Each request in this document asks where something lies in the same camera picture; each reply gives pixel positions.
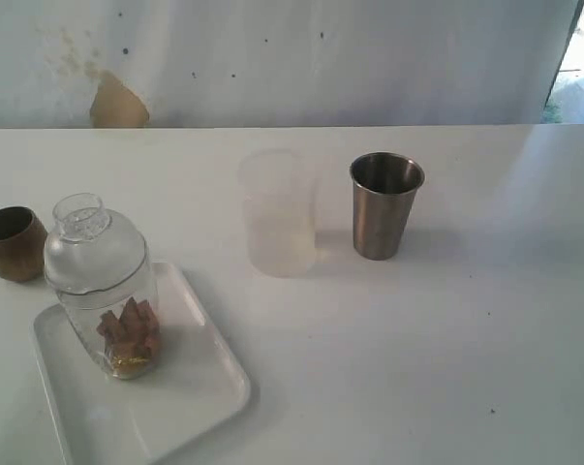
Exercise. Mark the clear dome strainer lid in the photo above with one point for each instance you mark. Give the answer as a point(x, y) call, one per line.
point(91, 248)

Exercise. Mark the brown wooden cup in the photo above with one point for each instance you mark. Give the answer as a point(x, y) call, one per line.
point(22, 243)

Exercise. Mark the frosted translucent plastic cup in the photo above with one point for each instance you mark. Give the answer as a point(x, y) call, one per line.
point(278, 200)

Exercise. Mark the stainless steel tumbler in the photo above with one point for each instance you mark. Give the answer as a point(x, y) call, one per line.
point(384, 189)

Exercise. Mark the white rectangular tray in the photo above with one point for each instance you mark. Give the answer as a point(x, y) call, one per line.
point(197, 384)

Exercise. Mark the clear plastic shaker cup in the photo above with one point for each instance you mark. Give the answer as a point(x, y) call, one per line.
point(84, 312)

